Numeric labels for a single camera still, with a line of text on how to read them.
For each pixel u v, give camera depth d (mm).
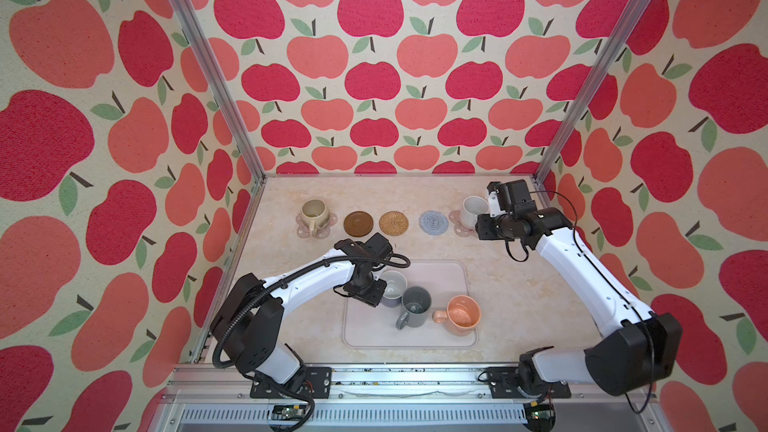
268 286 459
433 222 1073
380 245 692
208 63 867
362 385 763
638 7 760
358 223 1077
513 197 616
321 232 1025
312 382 737
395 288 897
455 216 1075
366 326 827
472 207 1014
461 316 840
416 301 824
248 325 432
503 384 733
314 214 1010
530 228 549
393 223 1073
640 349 389
